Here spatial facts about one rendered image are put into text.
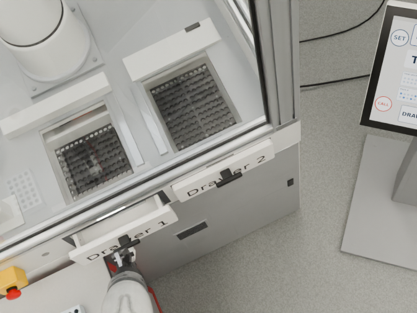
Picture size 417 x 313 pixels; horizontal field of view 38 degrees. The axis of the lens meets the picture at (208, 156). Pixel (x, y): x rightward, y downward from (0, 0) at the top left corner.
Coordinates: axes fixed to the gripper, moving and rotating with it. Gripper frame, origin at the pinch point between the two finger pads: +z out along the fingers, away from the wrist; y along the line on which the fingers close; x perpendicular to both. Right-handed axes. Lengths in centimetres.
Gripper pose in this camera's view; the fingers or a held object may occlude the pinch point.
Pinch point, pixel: (128, 255)
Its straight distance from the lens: 157.5
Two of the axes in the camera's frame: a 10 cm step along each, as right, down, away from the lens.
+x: -9.0, 4.4, -0.2
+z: -1.1, -2.0, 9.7
